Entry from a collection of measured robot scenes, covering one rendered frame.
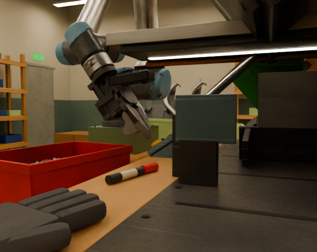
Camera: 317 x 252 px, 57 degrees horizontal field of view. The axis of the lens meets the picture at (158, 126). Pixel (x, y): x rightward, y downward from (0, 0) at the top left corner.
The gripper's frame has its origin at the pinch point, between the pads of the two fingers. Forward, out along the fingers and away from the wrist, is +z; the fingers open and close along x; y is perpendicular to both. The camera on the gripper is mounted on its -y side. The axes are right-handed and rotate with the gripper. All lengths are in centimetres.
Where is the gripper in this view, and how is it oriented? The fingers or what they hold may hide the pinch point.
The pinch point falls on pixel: (149, 133)
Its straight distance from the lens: 73.5
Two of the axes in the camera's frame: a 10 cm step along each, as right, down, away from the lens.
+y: -7.7, 5.5, 3.3
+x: -3.5, 0.6, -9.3
